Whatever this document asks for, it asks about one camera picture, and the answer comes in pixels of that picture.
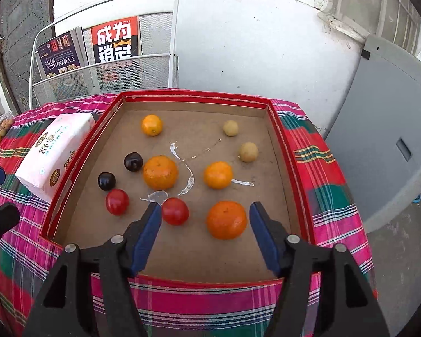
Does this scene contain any large orange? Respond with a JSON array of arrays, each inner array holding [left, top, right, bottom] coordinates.
[[142, 155, 179, 190]]

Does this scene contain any plaid tablecloth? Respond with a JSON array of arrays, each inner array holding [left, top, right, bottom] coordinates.
[[0, 93, 379, 337]]

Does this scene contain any white metal mesh chair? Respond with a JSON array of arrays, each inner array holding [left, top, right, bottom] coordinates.
[[28, 0, 180, 108]]

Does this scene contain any purple cookbook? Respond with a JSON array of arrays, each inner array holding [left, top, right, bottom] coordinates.
[[37, 26, 88, 99]]

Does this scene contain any dark purple plum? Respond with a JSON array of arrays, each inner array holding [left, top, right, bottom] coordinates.
[[124, 152, 144, 172], [98, 172, 116, 191]]

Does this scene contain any pile of small brown fruits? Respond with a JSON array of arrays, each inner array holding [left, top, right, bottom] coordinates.
[[0, 117, 14, 146]]

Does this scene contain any red cardboard box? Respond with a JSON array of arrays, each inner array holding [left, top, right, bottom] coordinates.
[[39, 90, 318, 285]]

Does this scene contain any white tissue pack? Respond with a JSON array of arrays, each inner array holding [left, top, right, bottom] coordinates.
[[15, 114, 96, 203]]

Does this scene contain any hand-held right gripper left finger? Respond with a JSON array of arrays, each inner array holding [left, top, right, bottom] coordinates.
[[23, 202, 163, 337]]

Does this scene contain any red tomato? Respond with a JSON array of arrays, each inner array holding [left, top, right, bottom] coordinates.
[[162, 197, 190, 226], [106, 189, 130, 216]]

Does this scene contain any riveted metal door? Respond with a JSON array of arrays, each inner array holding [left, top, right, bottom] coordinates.
[[0, 0, 55, 113]]

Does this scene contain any window with white frame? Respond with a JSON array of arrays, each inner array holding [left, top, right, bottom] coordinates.
[[317, 0, 421, 64]]

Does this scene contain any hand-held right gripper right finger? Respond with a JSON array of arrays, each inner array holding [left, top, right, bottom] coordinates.
[[249, 202, 390, 337]]

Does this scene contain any grey metal cabinet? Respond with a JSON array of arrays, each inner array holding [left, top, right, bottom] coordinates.
[[324, 34, 421, 234]]

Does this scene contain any red and black book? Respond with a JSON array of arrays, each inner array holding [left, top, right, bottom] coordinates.
[[91, 16, 142, 92]]

